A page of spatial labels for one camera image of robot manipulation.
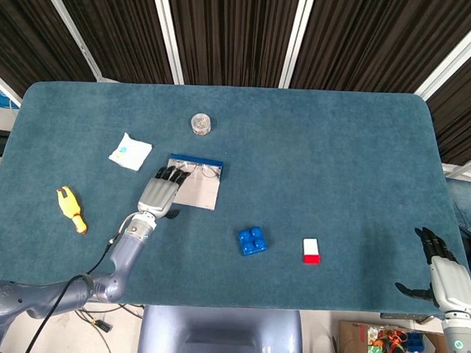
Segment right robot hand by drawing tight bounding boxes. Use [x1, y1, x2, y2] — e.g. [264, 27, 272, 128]
[393, 225, 471, 317]

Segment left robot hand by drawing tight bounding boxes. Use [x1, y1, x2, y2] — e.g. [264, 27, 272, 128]
[137, 165, 192, 221]

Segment wire-frame eyeglasses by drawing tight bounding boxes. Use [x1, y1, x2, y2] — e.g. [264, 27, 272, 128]
[176, 163, 222, 180]

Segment cardboard box of toys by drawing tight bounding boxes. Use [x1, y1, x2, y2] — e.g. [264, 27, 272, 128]
[337, 320, 450, 353]

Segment white tissue packet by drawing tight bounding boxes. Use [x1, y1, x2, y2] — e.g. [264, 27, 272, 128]
[108, 131, 154, 172]

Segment small blue bin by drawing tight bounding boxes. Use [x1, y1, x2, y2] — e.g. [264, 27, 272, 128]
[404, 331, 425, 353]

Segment clear round plastic jar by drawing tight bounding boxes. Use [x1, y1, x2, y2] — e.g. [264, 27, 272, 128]
[189, 112, 214, 137]

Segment blue jeans leg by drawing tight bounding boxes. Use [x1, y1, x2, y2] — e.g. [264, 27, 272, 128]
[443, 176, 471, 248]

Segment yellow rubber chicken toy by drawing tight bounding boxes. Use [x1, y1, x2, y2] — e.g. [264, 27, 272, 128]
[54, 184, 90, 235]

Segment blue four-stud building block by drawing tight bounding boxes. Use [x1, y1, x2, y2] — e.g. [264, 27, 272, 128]
[237, 225, 269, 258]

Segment small black floor device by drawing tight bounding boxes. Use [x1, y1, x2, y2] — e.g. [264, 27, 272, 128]
[91, 318, 114, 334]

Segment teal table cloth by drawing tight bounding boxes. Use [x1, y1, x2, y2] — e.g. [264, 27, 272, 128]
[0, 77, 471, 318]

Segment red and white eraser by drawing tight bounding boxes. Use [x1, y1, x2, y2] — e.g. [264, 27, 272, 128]
[302, 237, 323, 266]

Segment blue-grey robot torso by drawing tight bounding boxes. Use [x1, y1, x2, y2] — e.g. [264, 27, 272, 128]
[135, 304, 305, 353]

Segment dark brown pleated curtain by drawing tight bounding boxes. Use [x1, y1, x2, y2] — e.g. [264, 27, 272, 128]
[0, 0, 471, 170]

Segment blue plastic sheet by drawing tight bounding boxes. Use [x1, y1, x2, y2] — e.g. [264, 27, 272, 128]
[0, 90, 21, 109]

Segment white frame rail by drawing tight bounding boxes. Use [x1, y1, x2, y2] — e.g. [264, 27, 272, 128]
[440, 152, 471, 183]

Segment black floor cables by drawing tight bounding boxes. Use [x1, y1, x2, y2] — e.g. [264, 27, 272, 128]
[0, 298, 145, 353]

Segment white frame post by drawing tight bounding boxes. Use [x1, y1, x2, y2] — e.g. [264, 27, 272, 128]
[148, 0, 187, 86]
[0, 69, 24, 107]
[38, 0, 122, 84]
[413, 10, 471, 104]
[278, 0, 317, 90]

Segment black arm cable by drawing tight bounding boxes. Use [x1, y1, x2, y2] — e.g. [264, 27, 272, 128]
[26, 235, 117, 353]

